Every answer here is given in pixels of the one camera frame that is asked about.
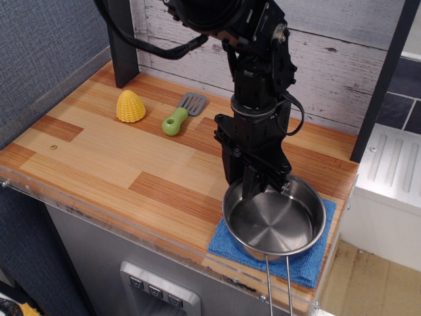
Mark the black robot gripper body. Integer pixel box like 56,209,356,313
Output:
214,99,292,192

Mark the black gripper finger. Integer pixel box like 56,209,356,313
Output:
242,165,269,199
222,144,244,184

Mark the silver metal pot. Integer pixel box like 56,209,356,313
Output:
222,173,327,316

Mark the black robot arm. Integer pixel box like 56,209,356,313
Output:
166,1,297,199

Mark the blue folded cloth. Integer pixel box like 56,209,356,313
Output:
208,199,337,289

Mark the yellow toy corn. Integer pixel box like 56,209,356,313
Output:
116,90,146,123

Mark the white toy sink unit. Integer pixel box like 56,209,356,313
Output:
340,124,420,271

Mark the silver dispenser button panel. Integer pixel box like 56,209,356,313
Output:
120,261,202,315

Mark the grey toy fridge cabinet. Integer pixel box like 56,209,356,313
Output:
44,200,313,316

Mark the yellow object bottom left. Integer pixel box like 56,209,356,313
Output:
18,303,42,316

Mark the green handled grey spatula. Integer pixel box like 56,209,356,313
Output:
161,92,207,136

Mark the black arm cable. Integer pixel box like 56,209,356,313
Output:
93,0,209,61

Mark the black right post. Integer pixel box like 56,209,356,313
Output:
350,0,420,163

